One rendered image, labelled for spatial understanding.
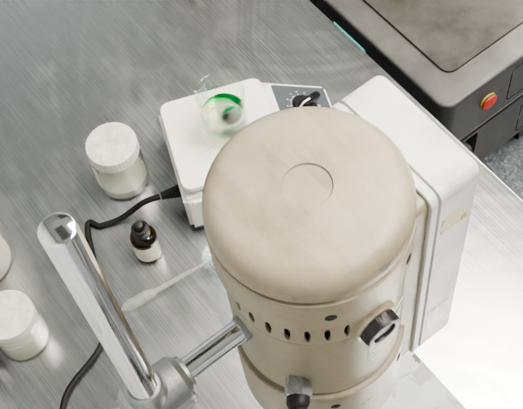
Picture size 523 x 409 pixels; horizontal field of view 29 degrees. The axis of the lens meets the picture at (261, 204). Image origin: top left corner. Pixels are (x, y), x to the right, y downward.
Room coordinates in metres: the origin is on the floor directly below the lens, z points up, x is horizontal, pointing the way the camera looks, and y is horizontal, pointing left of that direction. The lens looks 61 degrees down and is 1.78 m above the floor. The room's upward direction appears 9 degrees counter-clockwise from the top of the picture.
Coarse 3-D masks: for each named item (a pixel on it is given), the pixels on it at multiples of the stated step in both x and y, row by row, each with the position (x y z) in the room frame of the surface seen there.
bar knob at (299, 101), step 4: (316, 92) 0.68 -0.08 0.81; (296, 96) 0.68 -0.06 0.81; (300, 96) 0.68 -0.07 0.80; (304, 96) 0.68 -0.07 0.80; (308, 96) 0.67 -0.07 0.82; (312, 96) 0.67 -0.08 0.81; (316, 96) 0.67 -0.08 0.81; (296, 100) 0.67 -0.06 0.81; (300, 100) 0.67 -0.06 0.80; (304, 100) 0.66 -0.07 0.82; (308, 100) 0.66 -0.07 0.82; (312, 100) 0.66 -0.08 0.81; (316, 100) 0.67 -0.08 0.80; (292, 104) 0.67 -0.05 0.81; (296, 104) 0.67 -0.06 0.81; (300, 104) 0.66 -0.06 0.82; (304, 104) 0.66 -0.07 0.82; (308, 104) 0.66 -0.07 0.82; (312, 104) 0.67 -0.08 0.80; (316, 104) 0.67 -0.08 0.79
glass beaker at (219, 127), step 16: (208, 80) 0.65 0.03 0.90; (224, 80) 0.65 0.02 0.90; (240, 80) 0.64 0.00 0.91; (208, 96) 0.65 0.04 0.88; (240, 96) 0.64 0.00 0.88; (208, 112) 0.61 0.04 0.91; (224, 112) 0.60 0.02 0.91; (240, 112) 0.61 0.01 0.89; (208, 128) 0.61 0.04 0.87; (224, 128) 0.60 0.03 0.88; (240, 128) 0.61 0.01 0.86
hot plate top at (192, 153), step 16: (256, 80) 0.69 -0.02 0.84; (192, 96) 0.68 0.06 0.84; (256, 96) 0.67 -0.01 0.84; (160, 112) 0.67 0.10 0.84; (176, 112) 0.66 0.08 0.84; (192, 112) 0.66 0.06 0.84; (256, 112) 0.64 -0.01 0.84; (176, 128) 0.64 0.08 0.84; (192, 128) 0.64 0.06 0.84; (176, 144) 0.62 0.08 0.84; (192, 144) 0.61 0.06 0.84; (208, 144) 0.61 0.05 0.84; (176, 160) 0.60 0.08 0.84; (192, 160) 0.60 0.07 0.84; (208, 160) 0.59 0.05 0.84; (192, 176) 0.57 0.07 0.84
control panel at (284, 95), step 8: (272, 88) 0.69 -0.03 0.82; (280, 88) 0.69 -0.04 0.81; (288, 88) 0.69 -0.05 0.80; (296, 88) 0.69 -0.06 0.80; (304, 88) 0.70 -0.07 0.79; (312, 88) 0.70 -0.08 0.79; (320, 88) 0.70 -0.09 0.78; (280, 96) 0.68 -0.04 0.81; (288, 96) 0.68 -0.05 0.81; (320, 96) 0.69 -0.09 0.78; (280, 104) 0.67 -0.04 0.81; (288, 104) 0.67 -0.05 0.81; (320, 104) 0.68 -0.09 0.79; (328, 104) 0.68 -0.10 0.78
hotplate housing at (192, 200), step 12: (264, 84) 0.69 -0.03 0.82; (276, 84) 0.70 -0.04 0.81; (288, 84) 0.70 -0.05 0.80; (276, 108) 0.66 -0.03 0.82; (168, 144) 0.63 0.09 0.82; (168, 192) 0.59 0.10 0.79; (180, 192) 0.57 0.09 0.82; (192, 192) 0.57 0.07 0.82; (192, 204) 0.55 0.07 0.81; (192, 216) 0.55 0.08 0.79
